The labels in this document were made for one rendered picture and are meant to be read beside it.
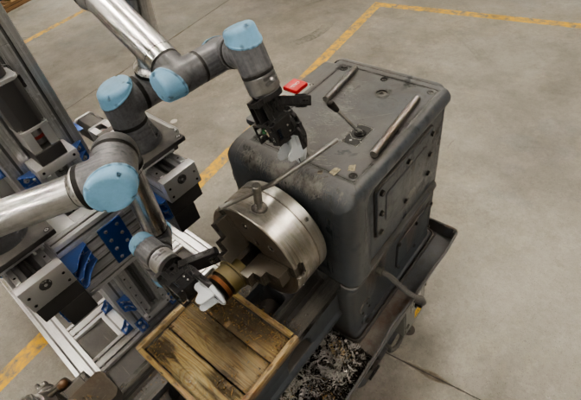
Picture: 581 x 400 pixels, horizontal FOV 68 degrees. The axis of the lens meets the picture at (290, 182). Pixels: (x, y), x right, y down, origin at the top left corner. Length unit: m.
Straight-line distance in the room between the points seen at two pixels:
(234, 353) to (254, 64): 0.78
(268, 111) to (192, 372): 0.74
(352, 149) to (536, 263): 1.63
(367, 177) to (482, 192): 1.83
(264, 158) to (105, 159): 0.41
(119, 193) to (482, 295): 1.86
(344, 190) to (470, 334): 1.38
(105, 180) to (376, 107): 0.78
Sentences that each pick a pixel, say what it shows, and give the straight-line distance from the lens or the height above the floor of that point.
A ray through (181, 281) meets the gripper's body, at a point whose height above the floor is 1.11.
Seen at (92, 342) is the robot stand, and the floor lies 0.21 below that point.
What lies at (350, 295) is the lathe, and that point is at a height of 0.83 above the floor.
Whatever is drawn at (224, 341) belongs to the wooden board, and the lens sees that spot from 1.31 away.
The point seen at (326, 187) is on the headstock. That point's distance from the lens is 1.10.
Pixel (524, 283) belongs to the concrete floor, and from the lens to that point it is 2.52.
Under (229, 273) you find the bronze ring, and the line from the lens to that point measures 1.13.
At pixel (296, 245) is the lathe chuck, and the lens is 1.09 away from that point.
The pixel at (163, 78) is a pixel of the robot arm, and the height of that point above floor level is 1.59.
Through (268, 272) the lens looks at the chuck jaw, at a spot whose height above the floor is 1.11.
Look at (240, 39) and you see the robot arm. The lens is 0.93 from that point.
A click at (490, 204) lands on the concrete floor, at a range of 2.82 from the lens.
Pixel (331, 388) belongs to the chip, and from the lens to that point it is 1.53.
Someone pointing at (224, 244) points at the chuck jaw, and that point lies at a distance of 1.15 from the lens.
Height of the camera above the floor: 2.02
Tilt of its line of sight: 44 degrees down
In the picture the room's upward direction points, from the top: 11 degrees counter-clockwise
